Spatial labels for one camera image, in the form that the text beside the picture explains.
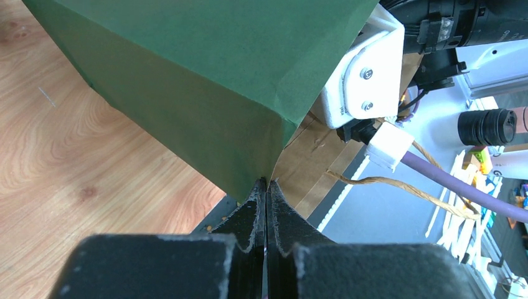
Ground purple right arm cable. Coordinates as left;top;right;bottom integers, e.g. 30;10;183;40
398;88;528;224

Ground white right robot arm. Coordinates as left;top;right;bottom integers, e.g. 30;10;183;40
379;0;527;92

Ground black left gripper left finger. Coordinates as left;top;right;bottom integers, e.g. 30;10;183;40
49;179;266;298

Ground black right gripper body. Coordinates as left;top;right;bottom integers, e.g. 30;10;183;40
379;0;471;54

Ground black cup stack off-table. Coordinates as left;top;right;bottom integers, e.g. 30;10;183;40
457;108;517;146

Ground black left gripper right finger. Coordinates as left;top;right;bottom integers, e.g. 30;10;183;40
266;181;476;298

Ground green paper bag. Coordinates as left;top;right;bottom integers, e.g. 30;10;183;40
25;1;376;201

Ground spare straws off-table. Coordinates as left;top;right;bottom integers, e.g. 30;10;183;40
436;146;502;268

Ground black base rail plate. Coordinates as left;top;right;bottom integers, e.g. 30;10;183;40
192;142;365;234

